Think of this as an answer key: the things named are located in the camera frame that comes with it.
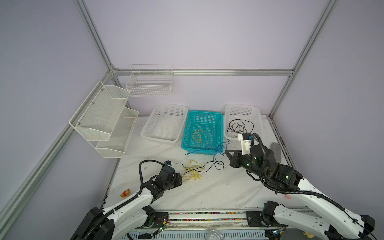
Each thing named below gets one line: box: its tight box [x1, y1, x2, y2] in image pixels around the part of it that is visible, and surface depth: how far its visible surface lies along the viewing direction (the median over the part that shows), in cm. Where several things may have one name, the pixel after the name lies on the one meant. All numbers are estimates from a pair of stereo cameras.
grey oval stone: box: [270, 142, 282, 163], surface depth 97 cm
